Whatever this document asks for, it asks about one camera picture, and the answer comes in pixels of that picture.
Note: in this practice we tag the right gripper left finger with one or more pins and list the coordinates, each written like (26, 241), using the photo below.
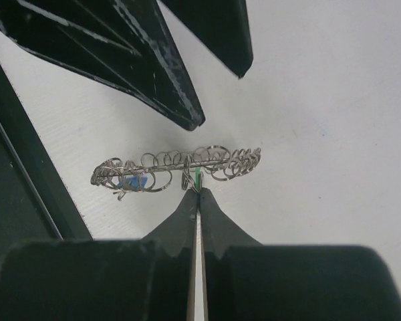
(150, 278)

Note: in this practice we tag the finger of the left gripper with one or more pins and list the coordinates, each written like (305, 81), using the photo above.
(222, 26)
(125, 45)

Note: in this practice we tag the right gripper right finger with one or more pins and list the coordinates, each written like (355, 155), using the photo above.
(247, 280)

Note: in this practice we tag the metal disc with keyrings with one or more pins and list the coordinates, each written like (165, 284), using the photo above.
(215, 161)

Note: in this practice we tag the green tag key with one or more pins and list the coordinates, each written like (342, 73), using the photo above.
(198, 179)

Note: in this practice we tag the blue tag key on disc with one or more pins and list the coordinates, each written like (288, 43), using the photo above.
(142, 182)

